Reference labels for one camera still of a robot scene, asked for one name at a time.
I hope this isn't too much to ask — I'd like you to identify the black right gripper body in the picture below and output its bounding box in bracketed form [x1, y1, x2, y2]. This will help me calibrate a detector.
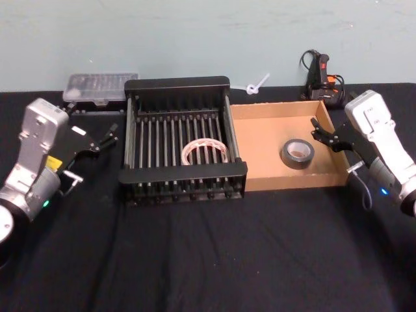
[334, 121, 380, 168]

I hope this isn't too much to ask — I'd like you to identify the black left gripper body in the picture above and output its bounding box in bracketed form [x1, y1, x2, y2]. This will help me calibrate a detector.
[45, 122, 100, 196]

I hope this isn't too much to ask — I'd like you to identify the silver tape roll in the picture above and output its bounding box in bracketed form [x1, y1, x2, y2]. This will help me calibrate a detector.
[279, 138, 316, 170]

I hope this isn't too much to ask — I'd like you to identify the white tape roll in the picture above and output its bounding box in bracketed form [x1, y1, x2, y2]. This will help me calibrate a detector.
[181, 137, 229, 166]

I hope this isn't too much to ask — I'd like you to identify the clear plastic case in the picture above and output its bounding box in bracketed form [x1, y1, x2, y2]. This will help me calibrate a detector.
[62, 73, 139, 105]

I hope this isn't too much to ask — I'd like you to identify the shallow brown cardboard tray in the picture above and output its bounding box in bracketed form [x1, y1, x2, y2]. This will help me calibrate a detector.
[229, 99, 353, 192]

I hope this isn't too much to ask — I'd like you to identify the black rack with steel bars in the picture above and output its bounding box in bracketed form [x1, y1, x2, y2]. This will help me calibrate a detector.
[118, 76, 248, 206]

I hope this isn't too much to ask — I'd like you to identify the small white plastic piece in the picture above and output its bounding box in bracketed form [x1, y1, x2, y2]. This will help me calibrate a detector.
[231, 73, 271, 96]

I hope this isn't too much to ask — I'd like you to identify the black table cloth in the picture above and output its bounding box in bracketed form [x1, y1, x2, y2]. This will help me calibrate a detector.
[0, 83, 416, 312]

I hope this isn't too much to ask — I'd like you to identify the right gripper thin cable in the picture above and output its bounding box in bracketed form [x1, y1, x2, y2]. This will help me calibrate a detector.
[346, 162, 373, 211]

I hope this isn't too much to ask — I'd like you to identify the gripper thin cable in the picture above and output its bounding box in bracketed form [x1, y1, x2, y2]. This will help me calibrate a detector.
[60, 171, 84, 196]
[346, 162, 373, 211]

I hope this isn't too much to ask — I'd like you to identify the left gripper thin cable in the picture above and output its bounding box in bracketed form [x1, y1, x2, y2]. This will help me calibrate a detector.
[60, 171, 84, 196]

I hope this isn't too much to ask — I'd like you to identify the black corded tool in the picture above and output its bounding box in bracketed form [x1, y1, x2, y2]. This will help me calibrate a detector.
[299, 49, 351, 110]

